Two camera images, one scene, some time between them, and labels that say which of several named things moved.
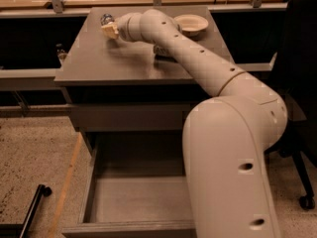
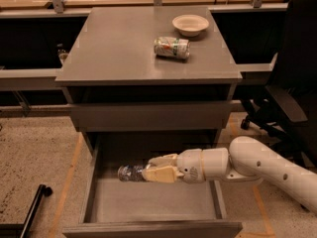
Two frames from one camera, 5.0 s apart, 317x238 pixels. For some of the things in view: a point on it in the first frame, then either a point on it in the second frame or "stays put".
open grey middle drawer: x=136 y=186 stays put
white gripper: x=122 y=28 to x=189 y=166
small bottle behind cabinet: x=61 y=53 stays put
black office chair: x=294 y=77 stays put
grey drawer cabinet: x=123 y=97 stays put
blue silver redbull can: x=106 y=19 to x=130 y=173
